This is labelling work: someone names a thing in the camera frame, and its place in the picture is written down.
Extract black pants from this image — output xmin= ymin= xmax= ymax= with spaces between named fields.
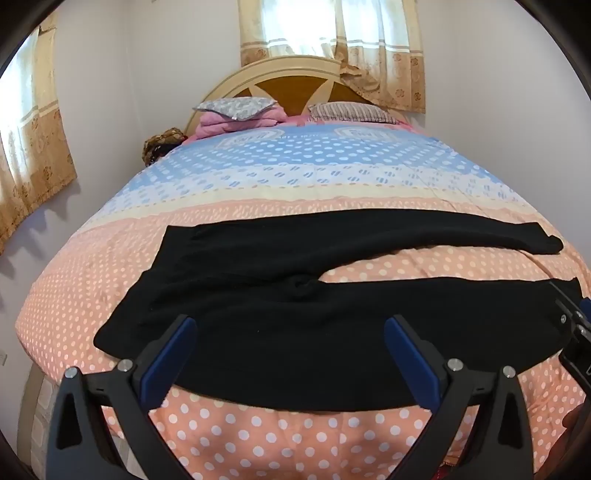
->
xmin=93 ymin=209 xmax=583 ymax=412

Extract beige patterned curtain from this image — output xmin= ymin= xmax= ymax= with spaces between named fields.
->
xmin=238 ymin=0 xmax=426 ymax=114
xmin=0 ymin=25 xmax=78 ymax=254

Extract cream bed frame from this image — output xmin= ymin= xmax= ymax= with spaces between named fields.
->
xmin=17 ymin=364 xmax=61 ymax=467

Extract striped pillow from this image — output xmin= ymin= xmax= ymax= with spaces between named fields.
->
xmin=307 ymin=102 xmax=399 ymax=124

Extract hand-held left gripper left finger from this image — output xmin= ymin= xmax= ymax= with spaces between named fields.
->
xmin=45 ymin=315 xmax=204 ymax=480

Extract pink folded blanket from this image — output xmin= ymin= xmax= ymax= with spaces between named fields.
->
xmin=187 ymin=105 xmax=308 ymax=140

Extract cream and brown headboard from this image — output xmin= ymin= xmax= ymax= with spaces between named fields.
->
xmin=185 ymin=56 xmax=370 ymax=134

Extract polka-dot bedspread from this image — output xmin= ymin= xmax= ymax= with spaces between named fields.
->
xmin=14 ymin=121 xmax=591 ymax=480

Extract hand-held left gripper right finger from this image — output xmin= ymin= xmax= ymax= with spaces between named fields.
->
xmin=384 ymin=315 xmax=534 ymax=480

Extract grey floral pillow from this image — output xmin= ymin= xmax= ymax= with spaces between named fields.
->
xmin=193 ymin=97 xmax=274 ymax=121

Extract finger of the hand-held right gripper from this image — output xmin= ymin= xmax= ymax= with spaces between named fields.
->
xmin=549 ymin=279 xmax=591 ymax=337

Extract brown patterned bag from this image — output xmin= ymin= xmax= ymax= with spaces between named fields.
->
xmin=142 ymin=127 xmax=188 ymax=167

